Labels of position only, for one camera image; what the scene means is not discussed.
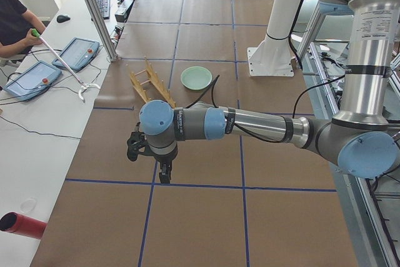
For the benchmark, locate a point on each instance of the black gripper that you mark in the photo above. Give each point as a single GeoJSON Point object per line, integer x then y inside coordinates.
{"type": "Point", "coordinates": [164, 159]}

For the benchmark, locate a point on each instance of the light green plate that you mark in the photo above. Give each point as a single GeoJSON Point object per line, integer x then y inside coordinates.
{"type": "Point", "coordinates": [196, 78]}

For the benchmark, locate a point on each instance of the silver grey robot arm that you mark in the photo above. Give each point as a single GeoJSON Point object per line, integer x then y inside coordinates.
{"type": "Point", "coordinates": [356, 139]}

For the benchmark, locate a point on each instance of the wooden dish rack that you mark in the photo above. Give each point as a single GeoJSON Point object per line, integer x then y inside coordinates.
{"type": "Point", "coordinates": [154, 80]}

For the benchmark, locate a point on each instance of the person's hand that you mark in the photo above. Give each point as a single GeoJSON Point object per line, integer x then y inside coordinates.
{"type": "Point", "coordinates": [32, 38]}

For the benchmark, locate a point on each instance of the right blue teach pendant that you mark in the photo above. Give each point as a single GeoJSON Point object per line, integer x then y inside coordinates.
{"type": "Point", "coordinates": [79, 52]}

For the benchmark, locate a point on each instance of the blue teach pendant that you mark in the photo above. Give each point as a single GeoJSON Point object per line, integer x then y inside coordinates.
{"type": "Point", "coordinates": [79, 52]}
{"type": "Point", "coordinates": [33, 81]}

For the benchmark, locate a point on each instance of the left blue teach pendant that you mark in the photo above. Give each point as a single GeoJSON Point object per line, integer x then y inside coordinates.
{"type": "Point", "coordinates": [33, 81]}

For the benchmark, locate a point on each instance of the red cylinder tube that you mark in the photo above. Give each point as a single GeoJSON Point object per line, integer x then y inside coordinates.
{"type": "Point", "coordinates": [22, 225]}

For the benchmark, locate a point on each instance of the black keyboard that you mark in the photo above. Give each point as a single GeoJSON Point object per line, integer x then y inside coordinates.
{"type": "Point", "coordinates": [104, 8]}

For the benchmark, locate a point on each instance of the black computer mouse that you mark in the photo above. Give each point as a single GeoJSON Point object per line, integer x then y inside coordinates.
{"type": "Point", "coordinates": [62, 18]}

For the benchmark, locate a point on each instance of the person in black shirt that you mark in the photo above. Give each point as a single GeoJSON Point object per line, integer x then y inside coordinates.
{"type": "Point", "coordinates": [16, 21]}

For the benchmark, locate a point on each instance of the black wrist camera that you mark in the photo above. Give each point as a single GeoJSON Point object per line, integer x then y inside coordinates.
{"type": "Point", "coordinates": [137, 144]}

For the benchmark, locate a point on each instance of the reacher grabber stick green handle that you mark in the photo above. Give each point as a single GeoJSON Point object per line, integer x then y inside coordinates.
{"type": "Point", "coordinates": [84, 86]}

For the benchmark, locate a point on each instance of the aluminium frame post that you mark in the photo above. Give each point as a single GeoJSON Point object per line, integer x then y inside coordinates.
{"type": "Point", "coordinates": [102, 30]}

